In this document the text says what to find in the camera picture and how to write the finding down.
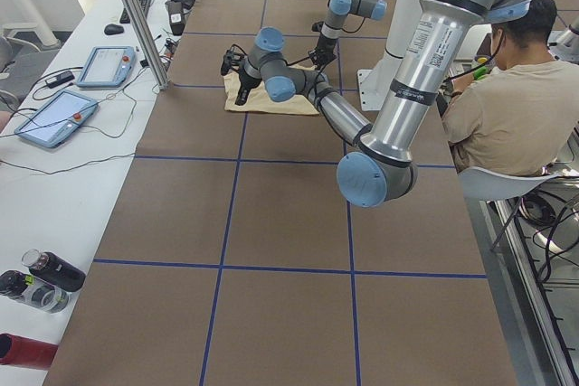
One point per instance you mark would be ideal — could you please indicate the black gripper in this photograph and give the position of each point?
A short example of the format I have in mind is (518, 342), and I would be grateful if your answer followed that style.
(322, 51)
(246, 80)

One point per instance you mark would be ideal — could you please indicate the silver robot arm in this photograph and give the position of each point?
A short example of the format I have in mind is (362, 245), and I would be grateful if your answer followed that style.
(380, 167)
(331, 28)

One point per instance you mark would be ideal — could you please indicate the white central mounting column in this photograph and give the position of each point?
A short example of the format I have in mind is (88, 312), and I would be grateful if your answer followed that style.
(374, 84)

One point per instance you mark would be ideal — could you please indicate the upper blue teach pendant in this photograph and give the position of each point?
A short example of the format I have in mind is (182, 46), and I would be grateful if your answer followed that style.
(107, 67)

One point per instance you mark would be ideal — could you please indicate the blue teach pendant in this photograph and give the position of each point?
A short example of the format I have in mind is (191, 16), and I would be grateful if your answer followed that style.
(57, 119)
(107, 67)

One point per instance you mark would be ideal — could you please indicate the black computer mouse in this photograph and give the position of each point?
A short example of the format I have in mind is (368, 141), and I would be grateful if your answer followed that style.
(113, 29)

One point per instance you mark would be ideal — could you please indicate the lower blue teach pendant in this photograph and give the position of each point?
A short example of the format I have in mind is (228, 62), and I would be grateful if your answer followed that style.
(57, 119)

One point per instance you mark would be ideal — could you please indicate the white plastic chair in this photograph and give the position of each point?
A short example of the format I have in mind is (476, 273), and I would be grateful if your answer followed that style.
(485, 185)

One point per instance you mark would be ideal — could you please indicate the seated person in beige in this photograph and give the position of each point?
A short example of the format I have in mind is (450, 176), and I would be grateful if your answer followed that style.
(516, 119)

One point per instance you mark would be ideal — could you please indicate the black drink bottle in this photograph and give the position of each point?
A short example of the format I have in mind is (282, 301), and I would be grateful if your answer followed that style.
(53, 269)

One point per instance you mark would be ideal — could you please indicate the clear drink bottle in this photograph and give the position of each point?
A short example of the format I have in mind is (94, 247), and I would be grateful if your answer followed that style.
(33, 291)

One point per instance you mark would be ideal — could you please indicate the red cylinder bottle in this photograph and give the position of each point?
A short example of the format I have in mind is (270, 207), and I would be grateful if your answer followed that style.
(25, 352)

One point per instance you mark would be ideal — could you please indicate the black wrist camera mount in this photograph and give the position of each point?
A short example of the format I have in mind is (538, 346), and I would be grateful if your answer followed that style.
(317, 27)
(232, 59)

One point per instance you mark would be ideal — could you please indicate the aluminium frame post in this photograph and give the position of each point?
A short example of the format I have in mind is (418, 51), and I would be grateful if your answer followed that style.
(147, 44)

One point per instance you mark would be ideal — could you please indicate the green handled screwdriver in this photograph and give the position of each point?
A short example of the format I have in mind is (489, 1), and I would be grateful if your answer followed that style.
(480, 72)

